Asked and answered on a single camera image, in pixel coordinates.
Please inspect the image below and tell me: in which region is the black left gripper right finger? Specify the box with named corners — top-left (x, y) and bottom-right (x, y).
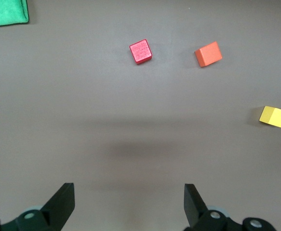
top-left (183, 183), bottom-right (278, 231)

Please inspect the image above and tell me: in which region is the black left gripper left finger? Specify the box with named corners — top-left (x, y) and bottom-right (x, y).
top-left (0, 182), bottom-right (75, 231)

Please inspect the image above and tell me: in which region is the red wooden block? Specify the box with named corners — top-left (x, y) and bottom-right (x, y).
top-left (129, 38), bottom-right (153, 65)

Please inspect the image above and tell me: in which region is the yellow wooden block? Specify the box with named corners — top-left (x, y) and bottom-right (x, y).
top-left (259, 105), bottom-right (281, 129)

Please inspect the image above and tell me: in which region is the orange wooden block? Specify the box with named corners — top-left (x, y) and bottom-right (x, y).
top-left (194, 41), bottom-right (223, 68)

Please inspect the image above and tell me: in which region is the green folded cloth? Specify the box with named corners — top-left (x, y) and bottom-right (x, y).
top-left (0, 0), bottom-right (29, 28)

